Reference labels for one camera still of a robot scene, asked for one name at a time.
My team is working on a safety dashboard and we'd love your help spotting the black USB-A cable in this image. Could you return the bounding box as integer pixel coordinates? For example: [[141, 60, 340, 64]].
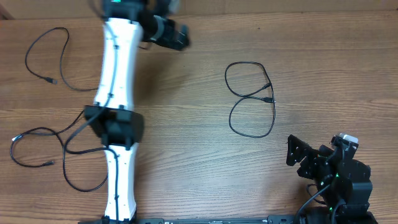
[[224, 61, 277, 139]]

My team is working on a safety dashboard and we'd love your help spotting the thin black cable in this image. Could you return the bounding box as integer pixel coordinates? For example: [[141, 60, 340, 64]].
[[9, 108, 109, 193], [24, 27, 99, 93]]

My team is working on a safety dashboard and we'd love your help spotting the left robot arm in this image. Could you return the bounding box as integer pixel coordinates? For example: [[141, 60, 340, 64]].
[[84, 1, 190, 223]]

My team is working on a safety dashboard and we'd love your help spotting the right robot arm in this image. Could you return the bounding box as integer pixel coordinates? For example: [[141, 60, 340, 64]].
[[286, 133, 377, 223]]

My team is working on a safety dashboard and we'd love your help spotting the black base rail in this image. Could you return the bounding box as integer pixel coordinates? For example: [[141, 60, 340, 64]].
[[78, 215, 378, 224]]

